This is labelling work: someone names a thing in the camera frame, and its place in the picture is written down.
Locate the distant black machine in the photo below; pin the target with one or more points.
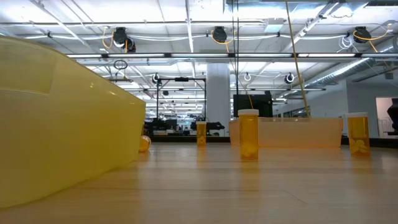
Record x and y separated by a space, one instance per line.
216 126

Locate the tall amber pill bottle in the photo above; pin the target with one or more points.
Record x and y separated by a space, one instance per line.
248 137

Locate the translucent yellow plastic bin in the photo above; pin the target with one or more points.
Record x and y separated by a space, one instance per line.
62 124

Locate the slim amber pill bottle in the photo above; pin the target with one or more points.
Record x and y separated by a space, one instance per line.
201 133

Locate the small amber pill bottle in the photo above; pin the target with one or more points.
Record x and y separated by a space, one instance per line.
145 144

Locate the translucent peach plastic bin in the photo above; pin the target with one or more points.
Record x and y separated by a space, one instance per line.
295 132

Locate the amber bottle with round tablets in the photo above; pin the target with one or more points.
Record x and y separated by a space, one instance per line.
359 133

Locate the black cabinet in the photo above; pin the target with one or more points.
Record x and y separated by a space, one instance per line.
255 105

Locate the white wall board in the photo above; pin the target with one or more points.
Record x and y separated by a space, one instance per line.
384 115

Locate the long LED light bar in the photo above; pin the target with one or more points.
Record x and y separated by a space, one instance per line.
199 55

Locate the white concrete pillar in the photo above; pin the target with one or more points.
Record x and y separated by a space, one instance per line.
217 93

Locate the silver ventilation duct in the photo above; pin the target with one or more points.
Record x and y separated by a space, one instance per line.
342 71

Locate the black metal frame rig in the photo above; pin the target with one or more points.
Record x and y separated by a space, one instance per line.
181 79

